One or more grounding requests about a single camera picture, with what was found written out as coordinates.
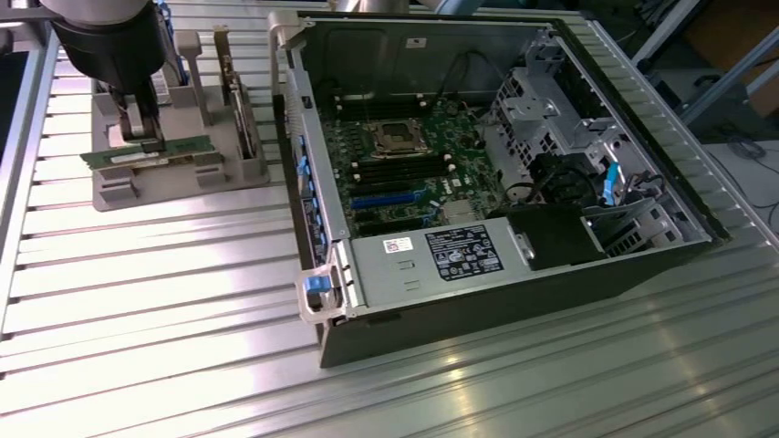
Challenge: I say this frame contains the CPU socket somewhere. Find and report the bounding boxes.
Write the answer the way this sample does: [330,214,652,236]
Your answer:
[370,119,431,160]

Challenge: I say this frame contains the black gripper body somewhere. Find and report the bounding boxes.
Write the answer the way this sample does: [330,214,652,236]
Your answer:
[48,7,171,96]

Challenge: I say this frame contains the silver chipset heatsink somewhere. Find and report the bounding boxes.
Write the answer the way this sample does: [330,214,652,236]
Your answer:
[442,201,476,223]

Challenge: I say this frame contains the green motherboard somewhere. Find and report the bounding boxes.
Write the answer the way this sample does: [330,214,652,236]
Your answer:
[320,96,510,239]

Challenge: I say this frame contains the silver metal disk bay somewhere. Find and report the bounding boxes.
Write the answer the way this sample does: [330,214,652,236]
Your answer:
[484,26,714,256]

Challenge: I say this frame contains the black open PC case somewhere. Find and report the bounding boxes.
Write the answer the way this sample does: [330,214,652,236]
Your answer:
[267,10,732,369]

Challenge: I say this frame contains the green RAM stick white label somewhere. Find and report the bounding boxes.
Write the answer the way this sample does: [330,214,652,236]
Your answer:
[79,151,174,169]

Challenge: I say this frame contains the black RAM slot bank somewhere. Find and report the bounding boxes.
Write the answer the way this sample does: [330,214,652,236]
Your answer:
[332,92,428,122]
[348,153,452,184]

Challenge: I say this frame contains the black plastic shroud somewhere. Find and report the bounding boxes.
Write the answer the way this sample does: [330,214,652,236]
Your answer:
[507,203,608,273]

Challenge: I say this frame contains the blue expansion slot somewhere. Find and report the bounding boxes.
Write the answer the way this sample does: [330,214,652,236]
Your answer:
[351,192,423,210]

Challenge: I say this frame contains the disk drive with blue frame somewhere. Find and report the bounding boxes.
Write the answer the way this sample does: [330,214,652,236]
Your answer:
[148,0,191,107]

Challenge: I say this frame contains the grey power supply unit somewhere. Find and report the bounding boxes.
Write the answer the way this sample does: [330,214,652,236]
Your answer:
[348,215,538,308]

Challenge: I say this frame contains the aluminium frame desk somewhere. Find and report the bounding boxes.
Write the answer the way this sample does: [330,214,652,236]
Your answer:
[614,0,779,138]

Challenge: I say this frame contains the blue wire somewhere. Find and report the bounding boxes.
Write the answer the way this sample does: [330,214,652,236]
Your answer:
[598,161,623,207]

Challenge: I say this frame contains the black expansion slot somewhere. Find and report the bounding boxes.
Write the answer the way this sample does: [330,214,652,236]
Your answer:
[355,213,428,232]

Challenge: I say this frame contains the grey parts rack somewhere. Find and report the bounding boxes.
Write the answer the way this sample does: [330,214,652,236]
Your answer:
[91,29,274,214]

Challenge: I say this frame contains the black wire bundle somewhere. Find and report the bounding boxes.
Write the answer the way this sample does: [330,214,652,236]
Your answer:
[508,153,611,204]

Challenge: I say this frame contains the blue case latch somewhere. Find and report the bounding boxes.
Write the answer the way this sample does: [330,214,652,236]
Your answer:
[300,272,331,298]

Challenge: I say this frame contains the graphics card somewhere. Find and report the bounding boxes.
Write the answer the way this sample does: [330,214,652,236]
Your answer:
[214,26,262,162]

